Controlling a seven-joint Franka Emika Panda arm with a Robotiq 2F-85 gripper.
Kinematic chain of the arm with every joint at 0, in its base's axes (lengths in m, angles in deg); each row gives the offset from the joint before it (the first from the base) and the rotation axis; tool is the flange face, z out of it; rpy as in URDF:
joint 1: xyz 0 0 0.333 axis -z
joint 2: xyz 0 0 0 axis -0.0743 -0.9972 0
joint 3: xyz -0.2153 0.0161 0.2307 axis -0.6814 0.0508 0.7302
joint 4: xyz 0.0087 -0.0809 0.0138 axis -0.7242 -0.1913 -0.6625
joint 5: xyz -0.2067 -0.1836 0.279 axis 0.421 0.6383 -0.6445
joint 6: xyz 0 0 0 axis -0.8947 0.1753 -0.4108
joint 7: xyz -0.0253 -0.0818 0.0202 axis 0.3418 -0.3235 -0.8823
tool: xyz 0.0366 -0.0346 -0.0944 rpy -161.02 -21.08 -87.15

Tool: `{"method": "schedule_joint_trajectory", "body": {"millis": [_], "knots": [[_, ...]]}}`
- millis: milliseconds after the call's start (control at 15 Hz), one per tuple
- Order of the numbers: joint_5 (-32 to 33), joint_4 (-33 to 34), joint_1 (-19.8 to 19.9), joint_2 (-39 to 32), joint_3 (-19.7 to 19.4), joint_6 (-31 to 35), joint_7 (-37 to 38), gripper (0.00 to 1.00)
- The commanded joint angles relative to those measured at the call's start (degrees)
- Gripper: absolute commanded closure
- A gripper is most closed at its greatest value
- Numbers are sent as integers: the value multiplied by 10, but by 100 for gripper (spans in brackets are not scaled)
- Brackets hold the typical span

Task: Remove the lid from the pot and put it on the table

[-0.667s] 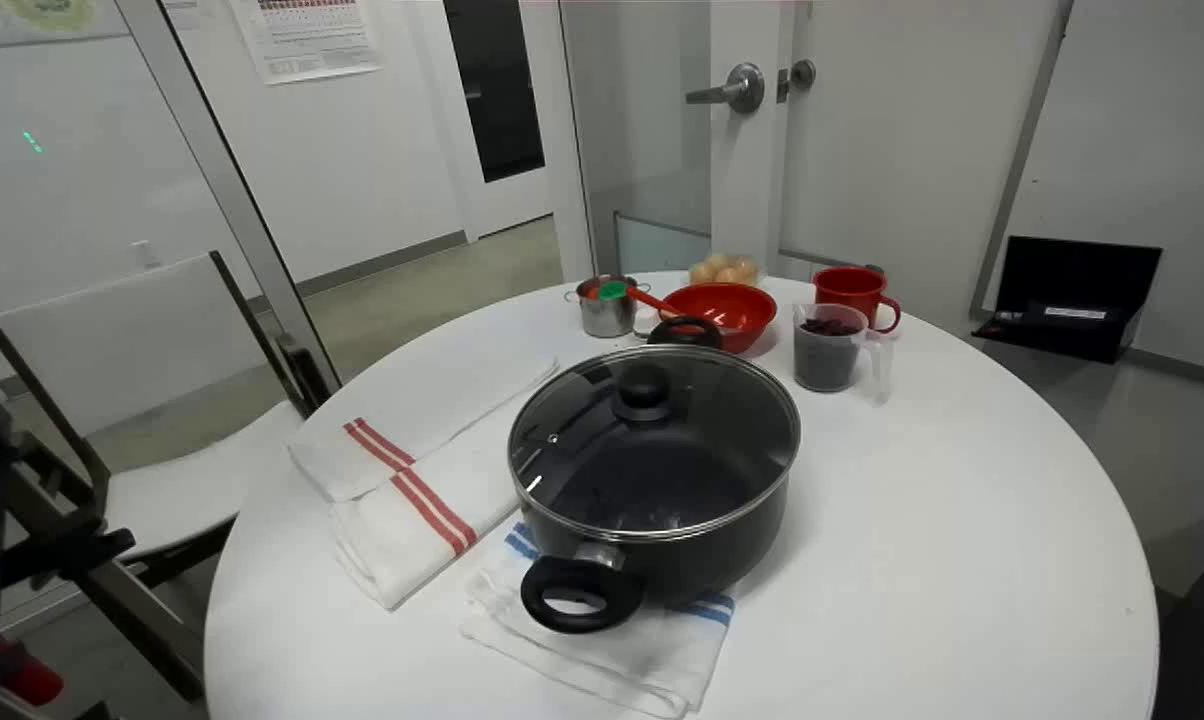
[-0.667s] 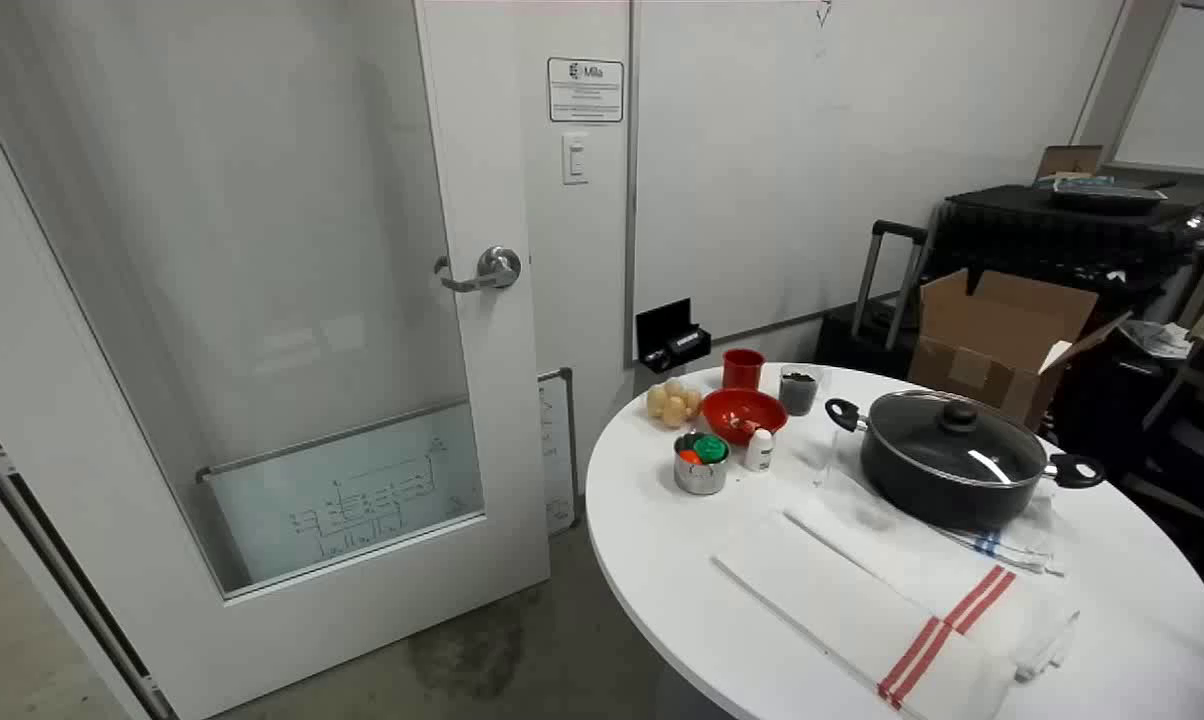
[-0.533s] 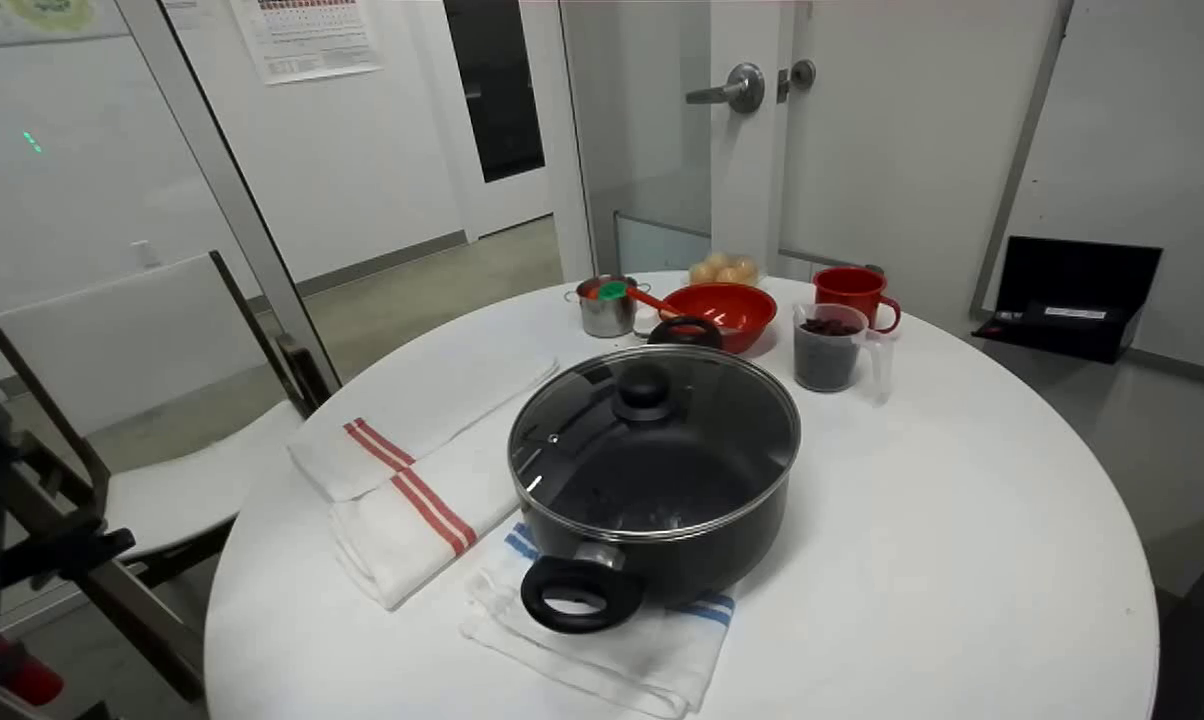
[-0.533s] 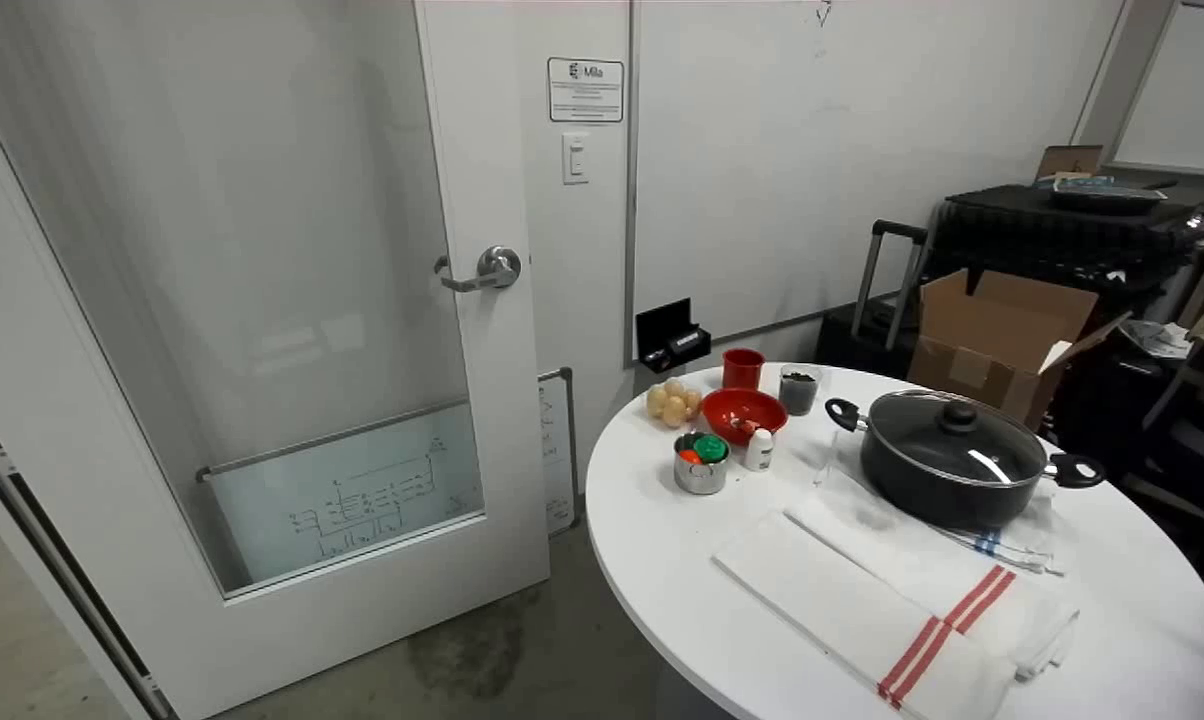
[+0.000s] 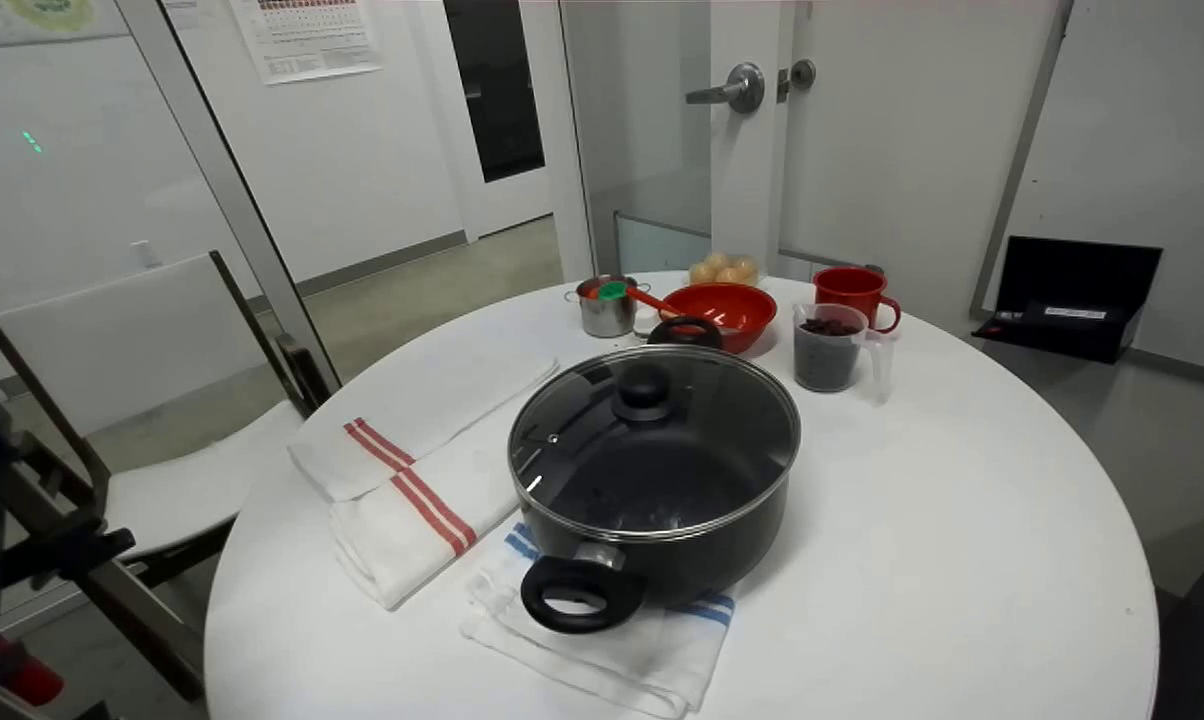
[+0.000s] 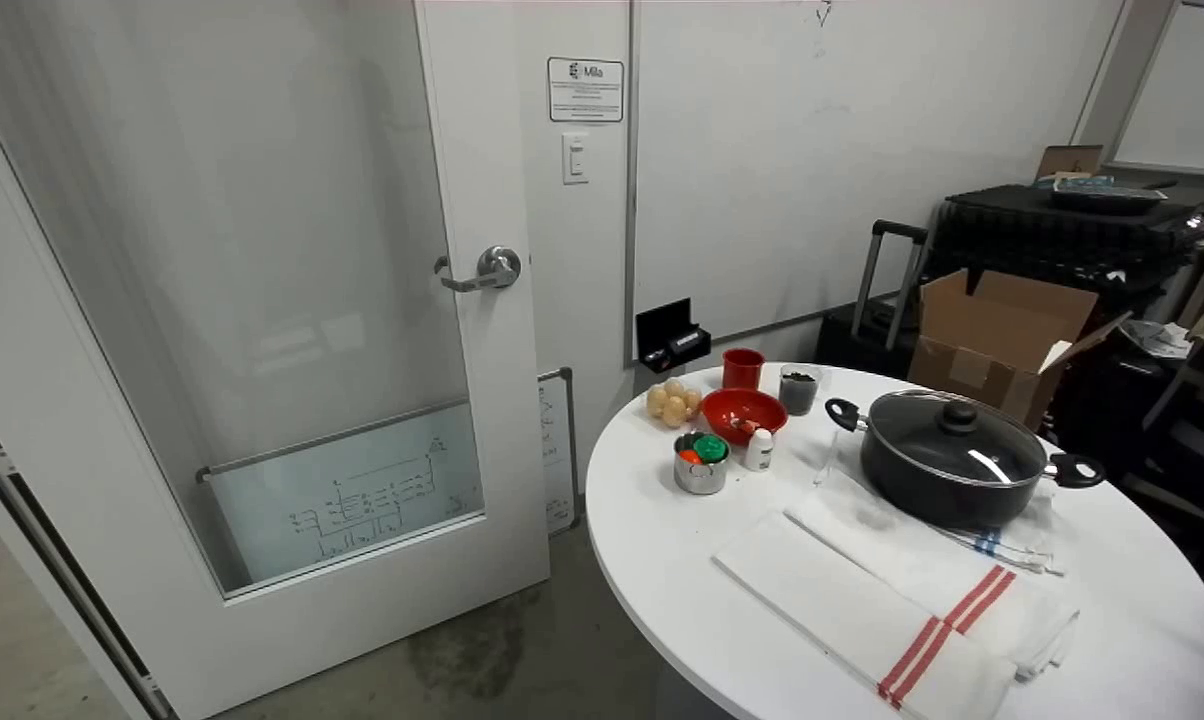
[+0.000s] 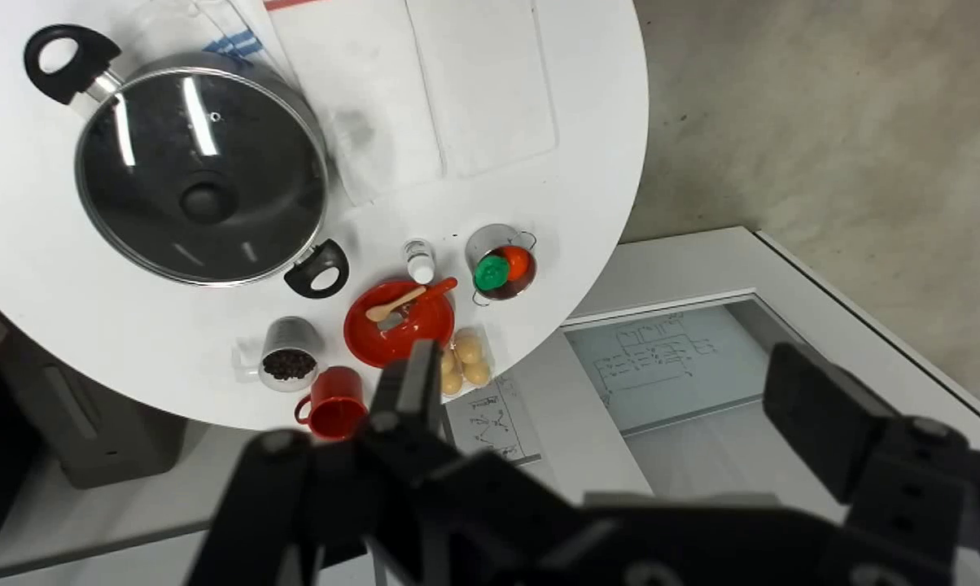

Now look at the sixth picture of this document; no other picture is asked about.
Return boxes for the white door with frosted glass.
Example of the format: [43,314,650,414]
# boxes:
[0,0,558,720]

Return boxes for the white towel with blue stripes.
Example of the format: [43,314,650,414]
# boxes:
[943,514,1070,581]

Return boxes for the black two-handled cooking pot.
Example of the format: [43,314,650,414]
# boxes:
[820,388,1107,534]

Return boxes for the clear cup with dark contents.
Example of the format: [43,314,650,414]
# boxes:
[775,368,823,421]

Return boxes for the open cardboard box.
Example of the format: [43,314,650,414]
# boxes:
[902,268,1130,430]

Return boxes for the silver lever door handle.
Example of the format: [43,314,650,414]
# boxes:
[433,245,527,296]

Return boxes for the whiteboard with grey frame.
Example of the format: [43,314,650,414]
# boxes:
[1107,0,1204,182]

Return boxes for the small brown cardboard box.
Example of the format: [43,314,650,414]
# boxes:
[1030,142,1107,188]

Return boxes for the white wall sign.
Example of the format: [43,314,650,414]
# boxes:
[545,52,628,129]

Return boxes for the black suitcase with handle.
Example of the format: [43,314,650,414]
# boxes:
[813,218,932,386]

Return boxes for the red bowl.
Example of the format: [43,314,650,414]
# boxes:
[694,388,792,453]

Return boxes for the yellow bread rolls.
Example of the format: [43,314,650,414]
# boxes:
[642,380,707,432]

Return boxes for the black laptop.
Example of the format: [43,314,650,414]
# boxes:
[632,296,717,377]

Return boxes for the white light switch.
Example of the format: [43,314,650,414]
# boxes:
[555,129,593,188]

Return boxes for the white towel with red stripes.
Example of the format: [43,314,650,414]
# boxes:
[707,496,1087,720]

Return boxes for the glass lid with black knob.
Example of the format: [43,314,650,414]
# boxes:
[865,388,1050,494]

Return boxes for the black chair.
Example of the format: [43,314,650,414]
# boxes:
[1050,314,1204,542]

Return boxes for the red mug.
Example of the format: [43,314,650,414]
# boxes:
[721,344,767,397]

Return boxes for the white salt shaker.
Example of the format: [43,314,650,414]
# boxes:
[741,426,778,478]

